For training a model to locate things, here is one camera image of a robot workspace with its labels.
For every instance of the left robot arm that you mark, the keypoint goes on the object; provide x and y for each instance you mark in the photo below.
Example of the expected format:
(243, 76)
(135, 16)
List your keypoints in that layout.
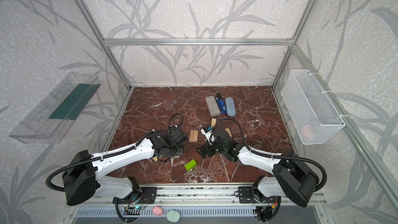
(90, 178)

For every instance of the pink putty blob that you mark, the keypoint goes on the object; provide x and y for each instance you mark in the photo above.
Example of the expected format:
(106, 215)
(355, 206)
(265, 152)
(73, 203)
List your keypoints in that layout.
(158, 211)

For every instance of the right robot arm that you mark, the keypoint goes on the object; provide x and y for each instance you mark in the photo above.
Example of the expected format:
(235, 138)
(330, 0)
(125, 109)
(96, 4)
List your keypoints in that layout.
(291, 177)

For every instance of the pink object in basket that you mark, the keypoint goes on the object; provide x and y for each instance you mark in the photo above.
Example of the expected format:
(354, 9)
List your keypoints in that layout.
(308, 133)

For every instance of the light blue glasses case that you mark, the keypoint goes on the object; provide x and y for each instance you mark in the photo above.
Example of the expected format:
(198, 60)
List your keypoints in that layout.
(230, 105)

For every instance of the green block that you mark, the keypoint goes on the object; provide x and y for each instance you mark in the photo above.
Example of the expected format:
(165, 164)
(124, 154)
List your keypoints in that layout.
(190, 165)

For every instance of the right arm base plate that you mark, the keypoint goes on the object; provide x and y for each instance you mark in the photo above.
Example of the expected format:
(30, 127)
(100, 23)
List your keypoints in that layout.
(247, 195)

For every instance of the pale green putty blob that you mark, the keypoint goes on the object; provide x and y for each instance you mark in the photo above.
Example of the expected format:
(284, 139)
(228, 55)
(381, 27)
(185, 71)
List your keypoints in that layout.
(173, 216)

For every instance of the grey glasses case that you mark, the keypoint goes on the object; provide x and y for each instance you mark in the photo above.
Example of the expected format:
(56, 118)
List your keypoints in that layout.
(213, 107)

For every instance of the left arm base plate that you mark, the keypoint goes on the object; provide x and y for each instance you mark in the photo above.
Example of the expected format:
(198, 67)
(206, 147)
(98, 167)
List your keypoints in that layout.
(146, 196)

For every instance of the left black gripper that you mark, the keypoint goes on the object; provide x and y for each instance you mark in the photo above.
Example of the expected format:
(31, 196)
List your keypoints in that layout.
(169, 151)

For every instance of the clear plastic wall tray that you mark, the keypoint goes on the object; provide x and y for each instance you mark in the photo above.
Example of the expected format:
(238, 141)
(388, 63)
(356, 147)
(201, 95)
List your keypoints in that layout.
(51, 119)

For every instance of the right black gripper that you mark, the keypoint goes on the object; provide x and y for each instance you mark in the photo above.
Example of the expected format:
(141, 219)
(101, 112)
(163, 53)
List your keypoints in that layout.
(208, 149)

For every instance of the ribbed wood block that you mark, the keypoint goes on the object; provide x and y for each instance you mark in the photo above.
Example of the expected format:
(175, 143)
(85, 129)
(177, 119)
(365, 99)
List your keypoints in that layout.
(213, 122)

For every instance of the aluminium mounting rail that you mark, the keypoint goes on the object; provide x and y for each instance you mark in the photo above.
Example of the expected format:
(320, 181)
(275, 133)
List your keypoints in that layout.
(212, 194)

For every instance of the white wire basket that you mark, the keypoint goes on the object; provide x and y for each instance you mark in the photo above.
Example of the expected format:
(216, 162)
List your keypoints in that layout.
(309, 104)

